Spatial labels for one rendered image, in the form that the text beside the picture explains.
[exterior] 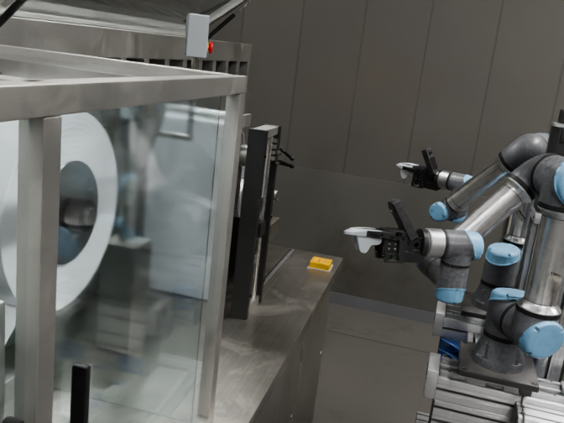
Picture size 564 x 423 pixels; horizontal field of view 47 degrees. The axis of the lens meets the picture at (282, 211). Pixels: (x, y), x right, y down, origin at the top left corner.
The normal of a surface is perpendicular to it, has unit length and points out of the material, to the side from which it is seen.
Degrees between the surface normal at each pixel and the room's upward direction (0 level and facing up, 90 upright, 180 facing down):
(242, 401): 0
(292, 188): 90
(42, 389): 90
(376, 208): 90
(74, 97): 90
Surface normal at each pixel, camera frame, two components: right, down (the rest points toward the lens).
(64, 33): 0.96, 0.17
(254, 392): 0.11, -0.96
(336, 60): -0.27, 0.20
